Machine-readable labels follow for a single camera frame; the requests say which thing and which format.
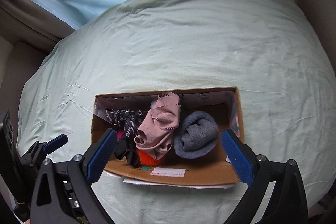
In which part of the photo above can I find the orange fluffy ball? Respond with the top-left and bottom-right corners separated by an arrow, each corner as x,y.
136,149 -> 165,166

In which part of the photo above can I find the dusty pink cloth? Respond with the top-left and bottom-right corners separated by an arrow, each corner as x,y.
134,92 -> 181,160

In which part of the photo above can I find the brown cardboard box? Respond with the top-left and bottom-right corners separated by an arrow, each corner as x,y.
92,87 -> 244,188

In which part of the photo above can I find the brown left curtain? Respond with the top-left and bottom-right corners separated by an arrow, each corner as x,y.
1,0 -> 75,52

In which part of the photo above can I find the black patterned cloth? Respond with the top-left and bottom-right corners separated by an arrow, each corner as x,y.
105,109 -> 147,139

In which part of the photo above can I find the grey sock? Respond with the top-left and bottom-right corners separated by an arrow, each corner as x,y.
174,111 -> 219,159

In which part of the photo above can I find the pale green bed sheet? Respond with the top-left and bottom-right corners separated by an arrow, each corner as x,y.
16,0 -> 336,224

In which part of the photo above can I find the black scrunchie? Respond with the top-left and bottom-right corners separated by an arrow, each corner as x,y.
114,139 -> 139,167

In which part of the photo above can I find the pink zip pouch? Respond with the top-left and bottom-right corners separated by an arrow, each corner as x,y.
117,130 -> 125,140

